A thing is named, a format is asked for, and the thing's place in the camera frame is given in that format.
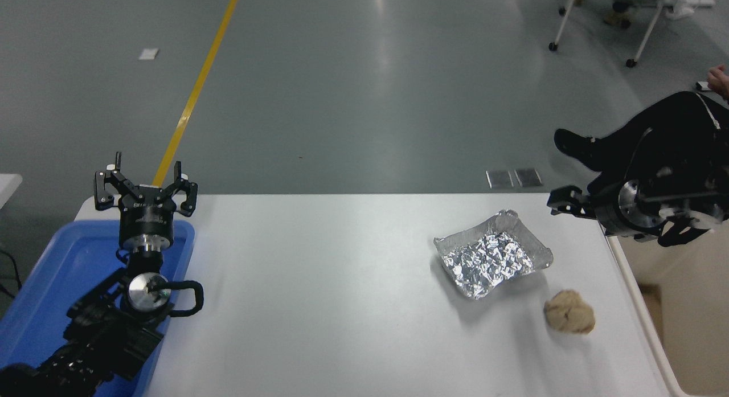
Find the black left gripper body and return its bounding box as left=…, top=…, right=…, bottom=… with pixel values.
left=119, top=186, right=174, bottom=251

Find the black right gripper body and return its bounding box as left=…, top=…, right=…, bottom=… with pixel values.
left=595, top=183, right=627, bottom=236

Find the person's hand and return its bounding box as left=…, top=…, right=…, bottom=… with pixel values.
left=708, top=65, right=729, bottom=99

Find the blue plastic tray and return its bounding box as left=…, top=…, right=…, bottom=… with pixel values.
left=0, top=219, right=195, bottom=397

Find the white side table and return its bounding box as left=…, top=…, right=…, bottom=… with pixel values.
left=0, top=174, right=23, bottom=210

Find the crumpled aluminium foil tray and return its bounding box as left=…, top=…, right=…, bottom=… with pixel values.
left=433, top=210, right=554, bottom=300

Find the crumpled tan paper ball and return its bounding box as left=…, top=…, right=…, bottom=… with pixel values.
left=543, top=289, right=596, bottom=335

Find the person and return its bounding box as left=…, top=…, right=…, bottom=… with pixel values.
left=554, top=91, right=729, bottom=195

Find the large pale plastic bin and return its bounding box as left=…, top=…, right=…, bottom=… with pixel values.
left=601, top=215, right=729, bottom=397

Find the white power strip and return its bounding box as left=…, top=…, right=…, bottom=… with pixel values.
left=672, top=0, right=716, bottom=19

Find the black floor cable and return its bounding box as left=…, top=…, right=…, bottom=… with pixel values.
left=0, top=249, right=23, bottom=300

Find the white wheeled chair frame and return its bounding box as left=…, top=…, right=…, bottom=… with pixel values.
left=548, top=0, right=678, bottom=68

